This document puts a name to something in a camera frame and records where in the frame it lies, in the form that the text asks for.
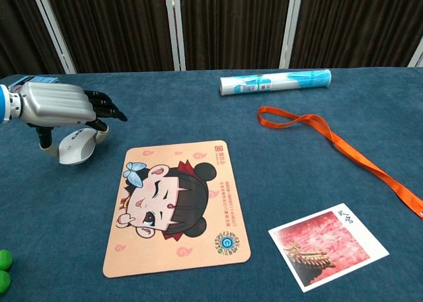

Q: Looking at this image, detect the light blue cardboard box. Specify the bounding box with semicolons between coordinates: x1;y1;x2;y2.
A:
7;76;61;86

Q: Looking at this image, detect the white bordered postcard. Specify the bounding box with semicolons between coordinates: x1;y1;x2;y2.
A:
267;202;391;293

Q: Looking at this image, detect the dark folding partition screen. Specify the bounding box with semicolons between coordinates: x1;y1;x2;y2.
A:
0;0;423;80

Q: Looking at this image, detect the white computer mouse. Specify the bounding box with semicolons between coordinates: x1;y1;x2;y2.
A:
58;128;97;165

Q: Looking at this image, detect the blue felt table mat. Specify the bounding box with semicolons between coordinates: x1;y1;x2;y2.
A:
0;67;423;302

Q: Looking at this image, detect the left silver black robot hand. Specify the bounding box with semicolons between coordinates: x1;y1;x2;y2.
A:
9;81;128;157

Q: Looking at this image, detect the cartoon girl mouse pad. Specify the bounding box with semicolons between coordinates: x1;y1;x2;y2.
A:
102;139;252;279

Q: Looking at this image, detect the white toothpaste tube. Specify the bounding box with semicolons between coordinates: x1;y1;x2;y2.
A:
219;68;332;97

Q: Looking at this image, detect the orange lanyard strap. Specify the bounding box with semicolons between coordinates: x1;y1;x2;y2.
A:
256;106;423;220

